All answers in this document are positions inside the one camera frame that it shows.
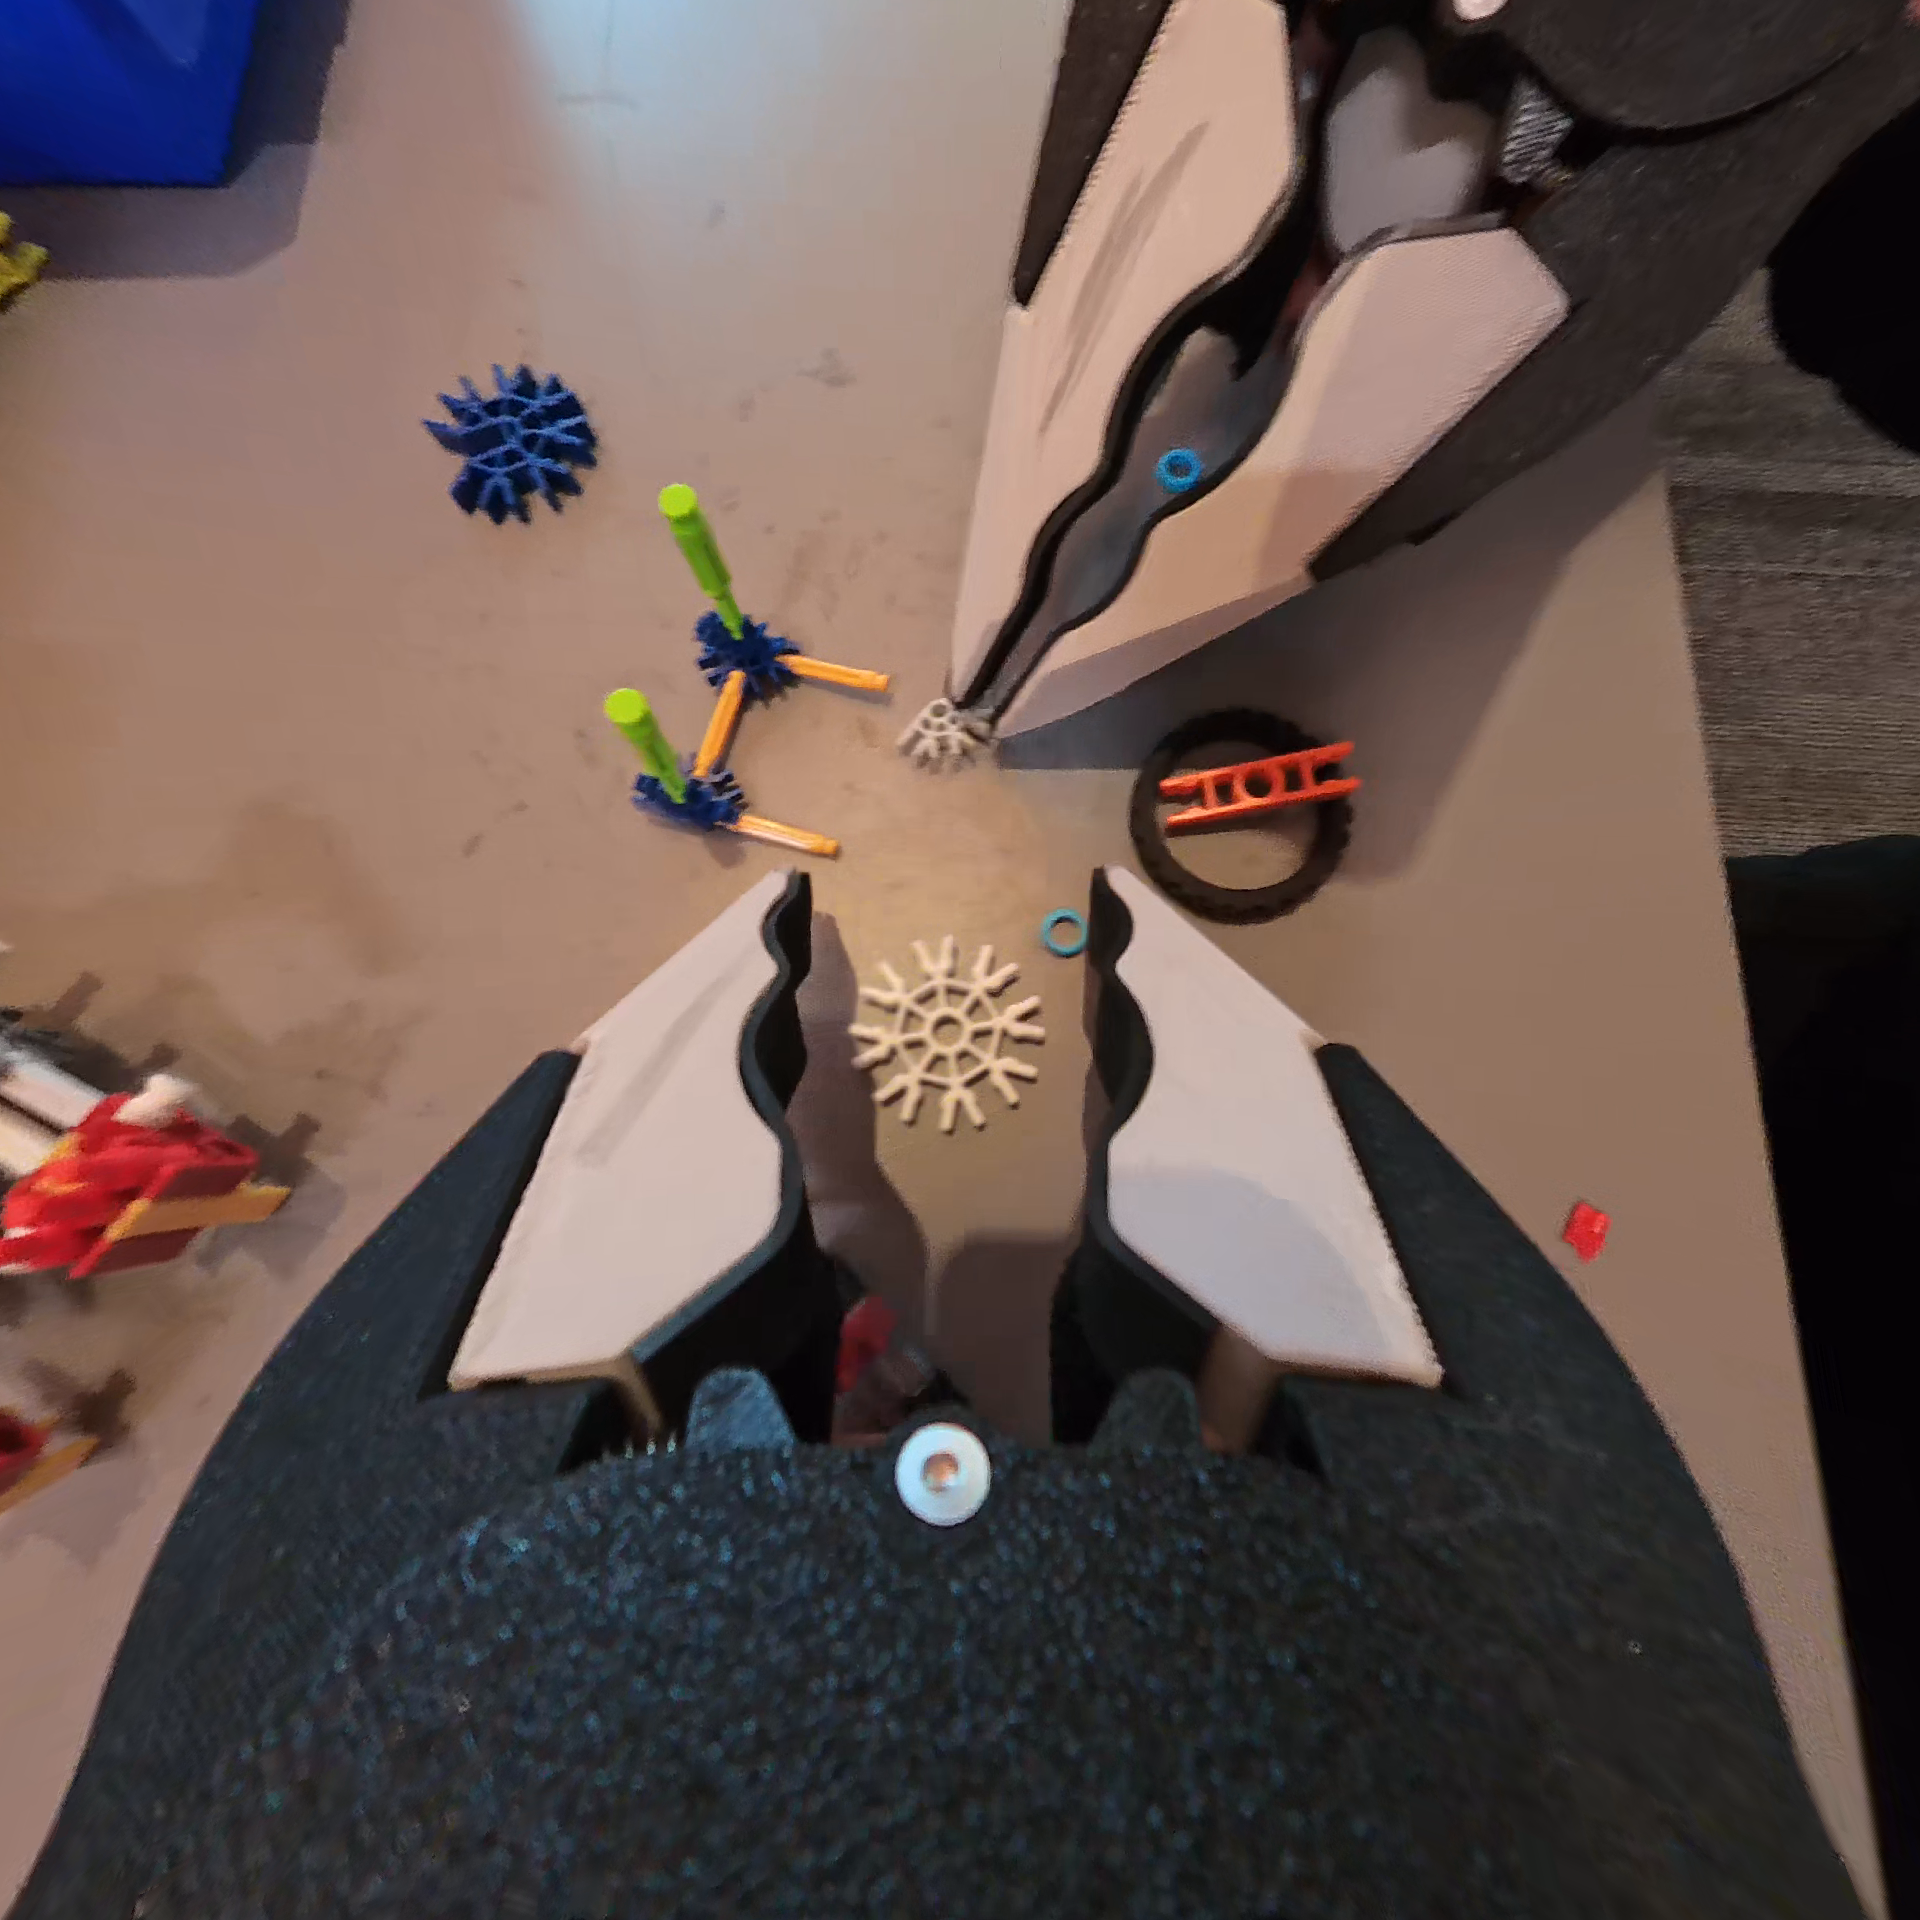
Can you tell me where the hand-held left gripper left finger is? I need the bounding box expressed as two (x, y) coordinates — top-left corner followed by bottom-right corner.
(446, 867), (819, 1393)

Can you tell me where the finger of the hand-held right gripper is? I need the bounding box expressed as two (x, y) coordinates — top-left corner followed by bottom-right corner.
(996, 222), (1574, 737)
(952, 0), (1310, 724)

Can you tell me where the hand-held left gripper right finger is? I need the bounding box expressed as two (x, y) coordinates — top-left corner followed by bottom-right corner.
(1078, 863), (1450, 1387)

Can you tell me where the small white connector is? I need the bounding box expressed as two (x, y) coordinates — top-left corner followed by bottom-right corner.
(896, 697), (998, 774)

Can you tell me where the blue green orange rod assembly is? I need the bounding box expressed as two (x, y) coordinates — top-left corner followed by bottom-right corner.
(598, 481), (894, 863)

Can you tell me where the black rubber tyre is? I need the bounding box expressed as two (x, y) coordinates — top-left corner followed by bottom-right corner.
(1126, 708), (1360, 929)

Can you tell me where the white snowflake connector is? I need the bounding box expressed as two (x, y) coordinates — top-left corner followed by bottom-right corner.
(848, 935), (1049, 1134)

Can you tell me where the orange ladder connector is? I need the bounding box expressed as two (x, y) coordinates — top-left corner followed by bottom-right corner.
(1160, 738), (1365, 837)

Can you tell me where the red green white toy model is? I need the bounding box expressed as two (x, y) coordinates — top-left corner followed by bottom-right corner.
(0, 961), (294, 1509)

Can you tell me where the person's dark clothing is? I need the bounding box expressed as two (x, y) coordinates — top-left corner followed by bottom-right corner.
(1725, 837), (1920, 1920)

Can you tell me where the large blue double connector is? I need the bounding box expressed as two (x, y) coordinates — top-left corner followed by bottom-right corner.
(422, 363), (601, 527)

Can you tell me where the blue plastic storage bin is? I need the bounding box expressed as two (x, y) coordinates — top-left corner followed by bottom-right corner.
(0, 0), (350, 191)

